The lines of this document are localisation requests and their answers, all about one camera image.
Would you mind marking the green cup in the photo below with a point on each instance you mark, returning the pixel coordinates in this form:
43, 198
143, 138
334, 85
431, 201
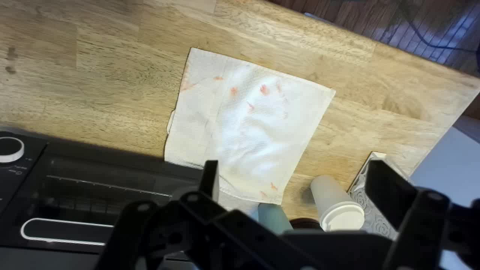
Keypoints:
274, 217

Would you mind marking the white paper cup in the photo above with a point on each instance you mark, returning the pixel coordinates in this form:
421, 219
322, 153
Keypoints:
337, 204

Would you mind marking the black toaster oven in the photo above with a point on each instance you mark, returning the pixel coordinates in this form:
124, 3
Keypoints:
76, 189

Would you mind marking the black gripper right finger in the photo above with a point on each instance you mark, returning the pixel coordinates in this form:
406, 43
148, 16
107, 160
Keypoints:
430, 229

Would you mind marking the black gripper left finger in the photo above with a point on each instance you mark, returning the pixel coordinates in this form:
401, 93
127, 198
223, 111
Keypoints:
166, 234

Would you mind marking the white cloth napkin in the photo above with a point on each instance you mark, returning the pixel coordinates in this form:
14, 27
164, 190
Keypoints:
250, 124

